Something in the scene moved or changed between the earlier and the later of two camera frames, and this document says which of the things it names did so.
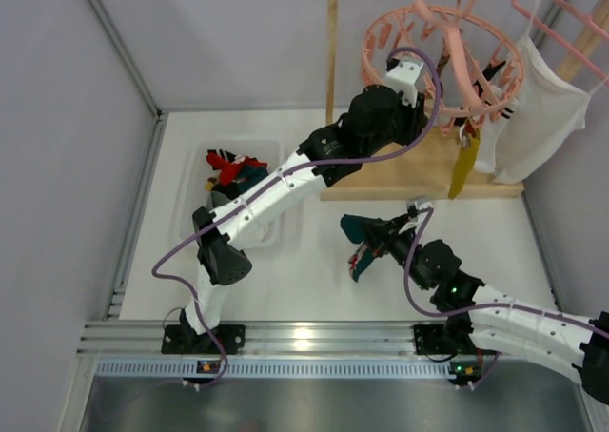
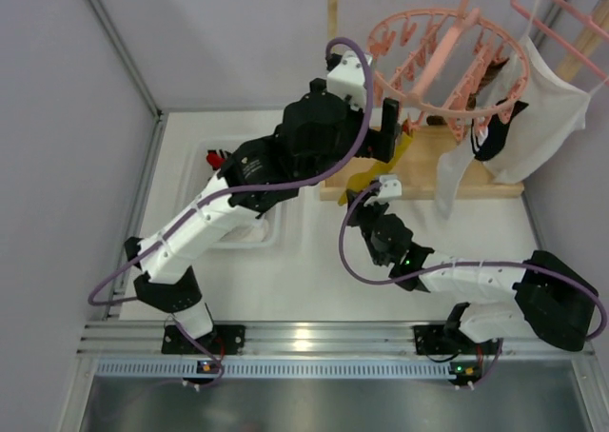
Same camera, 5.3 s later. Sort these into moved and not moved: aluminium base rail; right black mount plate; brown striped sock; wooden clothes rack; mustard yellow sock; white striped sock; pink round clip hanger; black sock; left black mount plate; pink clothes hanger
Moved: pink round clip hanger; black sock; white striped sock; mustard yellow sock; brown striped sock
Not moved: left black mount plate; wooden clothes rack; right black mount plate; pink clothes hanger; aluminium base rail
